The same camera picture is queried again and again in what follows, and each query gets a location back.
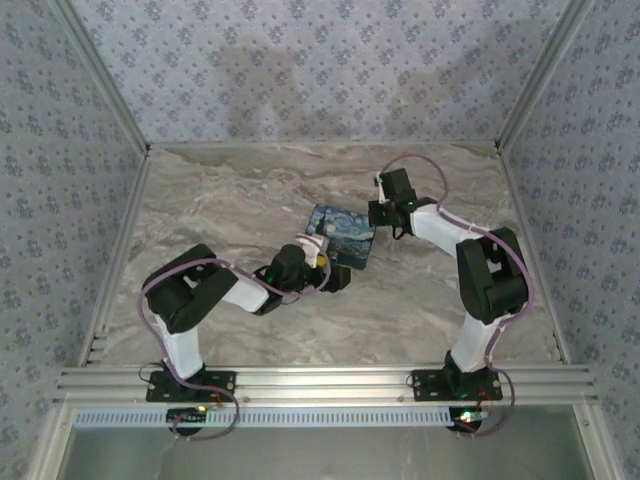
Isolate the black controller board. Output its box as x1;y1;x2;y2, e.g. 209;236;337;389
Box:
167;406;209;427
447;407;490;434

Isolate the aluminium frame post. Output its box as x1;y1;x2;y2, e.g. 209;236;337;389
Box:
52;0;153;154
494;0;596;151

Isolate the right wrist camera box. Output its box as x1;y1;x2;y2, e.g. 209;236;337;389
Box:
374;168;417;204

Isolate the starry night print box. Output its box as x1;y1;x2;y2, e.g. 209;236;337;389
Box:
304;202;377;270

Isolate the white slotted cable duct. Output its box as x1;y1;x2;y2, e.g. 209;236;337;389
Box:
72;405;461;429

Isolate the aluminium frame leg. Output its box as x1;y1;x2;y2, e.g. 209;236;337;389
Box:
27;404;76;480
572;403;619;480

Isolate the aluminium mounting rail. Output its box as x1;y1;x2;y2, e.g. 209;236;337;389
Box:
52;366;599;405

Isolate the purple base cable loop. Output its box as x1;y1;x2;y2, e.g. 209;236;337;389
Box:
452;364;519;441
167;382;242;444

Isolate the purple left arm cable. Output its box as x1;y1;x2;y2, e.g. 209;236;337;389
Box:
137;257;333;386

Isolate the aluminium table side rail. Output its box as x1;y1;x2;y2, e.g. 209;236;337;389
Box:
77;149;153;369
497;147;571;366

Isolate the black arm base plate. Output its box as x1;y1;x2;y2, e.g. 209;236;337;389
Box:
145;368;237;403
410;368;504;403

